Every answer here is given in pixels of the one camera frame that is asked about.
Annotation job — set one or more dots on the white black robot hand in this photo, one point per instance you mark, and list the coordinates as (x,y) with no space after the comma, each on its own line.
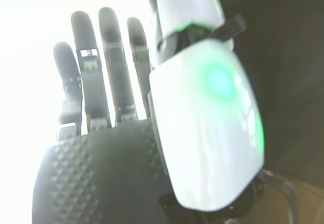
(202,133)

